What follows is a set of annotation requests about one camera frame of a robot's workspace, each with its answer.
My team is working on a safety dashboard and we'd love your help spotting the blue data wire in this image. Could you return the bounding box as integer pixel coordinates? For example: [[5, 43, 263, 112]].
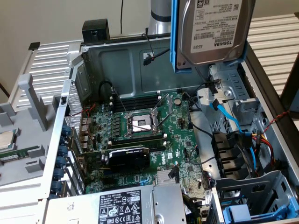
[[209, 99, 259, 168]]

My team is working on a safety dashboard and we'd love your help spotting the hard disk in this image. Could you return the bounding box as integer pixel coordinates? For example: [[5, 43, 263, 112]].
[[170, 0, 255, 76]]

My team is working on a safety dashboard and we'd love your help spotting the red yellow power wire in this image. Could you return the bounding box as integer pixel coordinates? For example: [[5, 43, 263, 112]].
[[255, 130, 276, 175]]

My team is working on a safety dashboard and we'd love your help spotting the empty blue disk carrier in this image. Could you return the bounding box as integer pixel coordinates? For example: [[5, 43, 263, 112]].
[[221, 196, 299, 221]]

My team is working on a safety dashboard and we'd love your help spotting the CPU socket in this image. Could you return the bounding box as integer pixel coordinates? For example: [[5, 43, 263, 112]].
[[123, 109, 164, 139]]

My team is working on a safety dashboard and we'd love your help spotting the metal locking lever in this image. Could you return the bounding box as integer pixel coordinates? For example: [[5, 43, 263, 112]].
[[111, 86, 128, 117], [156, 109, 174, 131]]

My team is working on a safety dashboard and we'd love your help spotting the metal socket cover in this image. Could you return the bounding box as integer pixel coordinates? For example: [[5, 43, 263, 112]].
[[152, 93, 174, 113]]

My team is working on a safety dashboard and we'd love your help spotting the green motherboard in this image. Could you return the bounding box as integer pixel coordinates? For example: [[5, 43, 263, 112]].
[[80, 90, 212, 196]]

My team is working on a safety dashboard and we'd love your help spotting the open PC case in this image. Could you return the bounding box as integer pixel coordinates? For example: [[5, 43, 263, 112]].
[[38, 24, 299, 224]]

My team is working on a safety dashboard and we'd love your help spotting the black graphics card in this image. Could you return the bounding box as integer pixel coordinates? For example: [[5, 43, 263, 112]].
[[78, 146, 151, 173]]

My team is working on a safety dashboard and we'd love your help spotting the silver heat sink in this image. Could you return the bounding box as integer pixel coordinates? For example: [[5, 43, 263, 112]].
[[156, 169, 178, 185]]

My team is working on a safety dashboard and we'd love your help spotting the black plastic shroud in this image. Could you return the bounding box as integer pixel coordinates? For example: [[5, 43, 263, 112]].
[[211, 131, 249, 181]]

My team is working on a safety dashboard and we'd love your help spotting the metal drive cage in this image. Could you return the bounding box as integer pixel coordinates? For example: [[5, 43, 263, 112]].
[[197, 63, 260, 128]]

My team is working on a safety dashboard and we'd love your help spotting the grey power supply unit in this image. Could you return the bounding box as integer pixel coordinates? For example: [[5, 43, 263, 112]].
[[45, 182, 187, 224]]

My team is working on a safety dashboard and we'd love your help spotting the small black box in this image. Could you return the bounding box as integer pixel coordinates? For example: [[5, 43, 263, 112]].
[[82, 19, 111, 43]]

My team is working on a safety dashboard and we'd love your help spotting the grey parts rack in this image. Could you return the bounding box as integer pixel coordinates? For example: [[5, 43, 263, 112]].
[[0, 73, 62, 187]]

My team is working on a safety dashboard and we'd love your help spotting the blue drive caddy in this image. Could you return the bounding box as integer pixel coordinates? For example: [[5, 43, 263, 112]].
[[211, 170, 299, 224]]

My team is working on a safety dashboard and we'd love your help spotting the green RAM stick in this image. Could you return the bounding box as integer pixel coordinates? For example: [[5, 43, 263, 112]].
[[0, 146, 40, 162]]

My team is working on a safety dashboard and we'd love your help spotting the dark brown panel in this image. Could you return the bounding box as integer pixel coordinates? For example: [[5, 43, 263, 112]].
[[279, 59, 299, 113]]

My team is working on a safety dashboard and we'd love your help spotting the silver CPU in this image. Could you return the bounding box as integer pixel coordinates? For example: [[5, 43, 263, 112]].
[[0, 129, 17, 150]]

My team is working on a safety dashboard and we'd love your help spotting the looped black wire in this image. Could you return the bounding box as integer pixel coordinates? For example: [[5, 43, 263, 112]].
[[99, 80, 117, 100]]

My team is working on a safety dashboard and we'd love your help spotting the thin black wire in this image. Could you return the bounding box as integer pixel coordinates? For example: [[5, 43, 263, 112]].
[[186, 91, 217, 165]]

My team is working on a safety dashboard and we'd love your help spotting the black wire with loose plug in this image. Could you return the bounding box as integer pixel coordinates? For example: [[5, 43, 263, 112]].
[[142, 33, 222, 94]]

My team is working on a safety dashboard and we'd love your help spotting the thin red wire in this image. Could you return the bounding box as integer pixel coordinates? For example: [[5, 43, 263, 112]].
[[69, 103, 98, 147]]

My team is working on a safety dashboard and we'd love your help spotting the braided power wire bundle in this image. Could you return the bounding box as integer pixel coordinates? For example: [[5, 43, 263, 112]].
[[182, 192, 211, 224]]

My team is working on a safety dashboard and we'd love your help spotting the thin black wall cable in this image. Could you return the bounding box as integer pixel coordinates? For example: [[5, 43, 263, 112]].
[[120, 0, 125, 34]]

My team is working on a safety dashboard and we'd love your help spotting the red black twisted wire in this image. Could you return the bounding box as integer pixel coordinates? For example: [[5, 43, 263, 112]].
[[261, 110, 292, 141]]

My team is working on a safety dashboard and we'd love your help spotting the dark thin cable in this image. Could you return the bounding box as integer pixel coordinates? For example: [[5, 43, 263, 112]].
[[0, 81, 11, 99]]

